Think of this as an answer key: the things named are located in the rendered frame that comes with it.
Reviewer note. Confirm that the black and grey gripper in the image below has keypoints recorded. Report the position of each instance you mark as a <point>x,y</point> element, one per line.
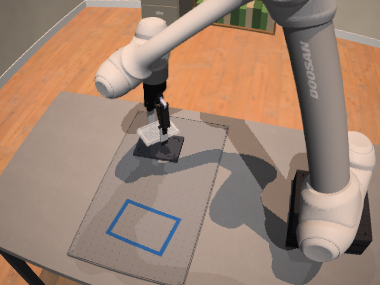
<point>157,98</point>

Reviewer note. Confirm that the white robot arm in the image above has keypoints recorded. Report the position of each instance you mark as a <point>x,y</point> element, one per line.
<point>331,202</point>

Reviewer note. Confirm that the blue tape outline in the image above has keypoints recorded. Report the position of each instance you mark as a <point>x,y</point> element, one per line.
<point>136,244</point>

